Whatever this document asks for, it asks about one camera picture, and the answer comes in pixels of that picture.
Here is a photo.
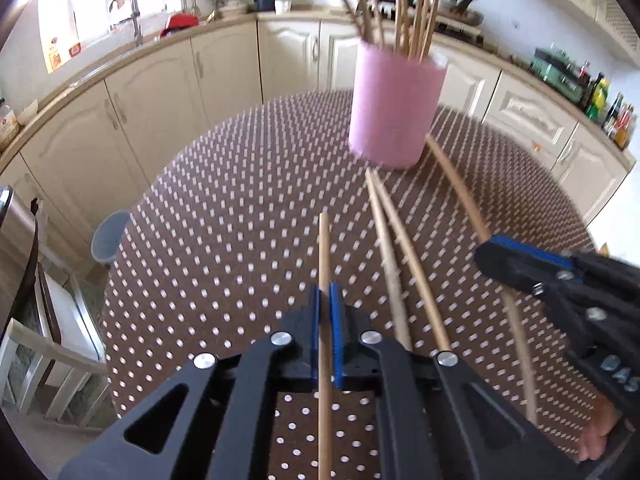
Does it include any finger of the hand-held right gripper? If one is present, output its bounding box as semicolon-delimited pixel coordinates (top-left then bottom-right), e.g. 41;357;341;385
491;234;640;312
474;241;609;357

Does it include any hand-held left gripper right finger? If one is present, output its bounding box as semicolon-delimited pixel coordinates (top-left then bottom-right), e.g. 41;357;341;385
329;282;587;480

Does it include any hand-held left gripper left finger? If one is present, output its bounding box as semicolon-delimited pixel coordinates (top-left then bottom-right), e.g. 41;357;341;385
57;284;322;480

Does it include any light wooden chopstick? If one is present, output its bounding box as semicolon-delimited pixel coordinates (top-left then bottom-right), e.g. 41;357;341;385
317;212;333;480
425;134;540;427
365;169;413;353
372;172;453;356

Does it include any pink cup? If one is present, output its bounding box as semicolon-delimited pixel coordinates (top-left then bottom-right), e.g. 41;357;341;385
347;40;448;170

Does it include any bunch of chopsticks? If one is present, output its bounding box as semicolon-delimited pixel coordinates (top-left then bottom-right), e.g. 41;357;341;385
320;0;446;61

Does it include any person's right hand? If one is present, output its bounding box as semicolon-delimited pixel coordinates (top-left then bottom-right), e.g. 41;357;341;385
579;396;624;463

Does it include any dark sauce bottle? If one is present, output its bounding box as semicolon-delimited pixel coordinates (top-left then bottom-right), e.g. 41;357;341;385
601;92;625;135

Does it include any round polka-dot table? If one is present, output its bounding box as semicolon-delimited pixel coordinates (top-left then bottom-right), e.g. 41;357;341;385
100;87;608;480

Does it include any green plastic bottle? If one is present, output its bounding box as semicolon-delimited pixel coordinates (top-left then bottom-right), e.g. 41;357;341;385
585;74;612;122

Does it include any green electric cooker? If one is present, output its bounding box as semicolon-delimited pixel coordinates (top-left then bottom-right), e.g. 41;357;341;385
530;46;585;100

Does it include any grey trash bin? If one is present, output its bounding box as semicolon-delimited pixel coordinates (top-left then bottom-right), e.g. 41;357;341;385
91;210;132;267

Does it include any black gas stove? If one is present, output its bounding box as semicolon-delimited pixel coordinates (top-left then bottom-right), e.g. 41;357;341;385
372;2;483;45

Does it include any steel wok with lid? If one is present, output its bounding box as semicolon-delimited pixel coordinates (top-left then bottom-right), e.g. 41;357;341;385
439;0;486;27

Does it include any white metal rack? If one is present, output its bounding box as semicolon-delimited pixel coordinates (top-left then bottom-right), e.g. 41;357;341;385
0;260;110;423

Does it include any dark brown rice cooker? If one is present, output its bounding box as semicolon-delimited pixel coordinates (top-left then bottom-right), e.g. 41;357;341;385
0;185;40;341

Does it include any steel sink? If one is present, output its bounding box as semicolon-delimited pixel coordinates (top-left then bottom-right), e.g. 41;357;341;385
67;35;166;86

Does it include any red pot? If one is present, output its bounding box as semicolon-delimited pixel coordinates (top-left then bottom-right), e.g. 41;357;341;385
159;12;201;39

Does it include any small white bowl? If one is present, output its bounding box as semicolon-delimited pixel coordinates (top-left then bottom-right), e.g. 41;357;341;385
16;99;40;127

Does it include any metal faucet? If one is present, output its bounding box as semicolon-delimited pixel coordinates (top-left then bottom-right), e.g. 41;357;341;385
109;0;146;47

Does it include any large plastic jar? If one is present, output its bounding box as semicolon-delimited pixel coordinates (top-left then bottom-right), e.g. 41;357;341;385
0;99;21;153

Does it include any orange bottle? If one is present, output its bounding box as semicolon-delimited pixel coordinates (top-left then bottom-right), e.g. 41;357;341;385
47;35;66;72

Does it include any window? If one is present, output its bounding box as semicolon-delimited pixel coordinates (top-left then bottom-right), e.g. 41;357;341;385
30;0;183;61

